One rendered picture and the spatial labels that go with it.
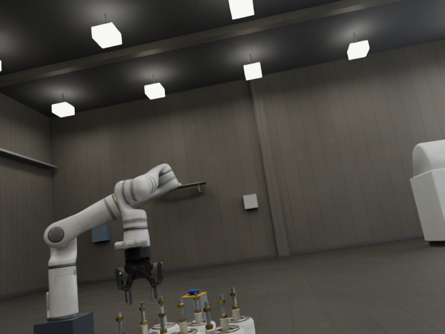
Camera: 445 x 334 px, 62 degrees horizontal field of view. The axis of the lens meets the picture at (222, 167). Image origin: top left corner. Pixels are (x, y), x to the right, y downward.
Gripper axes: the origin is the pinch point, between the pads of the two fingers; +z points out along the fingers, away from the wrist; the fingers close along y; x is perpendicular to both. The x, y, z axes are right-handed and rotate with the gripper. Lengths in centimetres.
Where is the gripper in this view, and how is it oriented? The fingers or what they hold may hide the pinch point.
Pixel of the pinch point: (142, 298)
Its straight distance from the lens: 113.5
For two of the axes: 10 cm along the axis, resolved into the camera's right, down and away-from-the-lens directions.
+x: -0.4, -2.1, -9.8
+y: -9.9, 1.4, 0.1
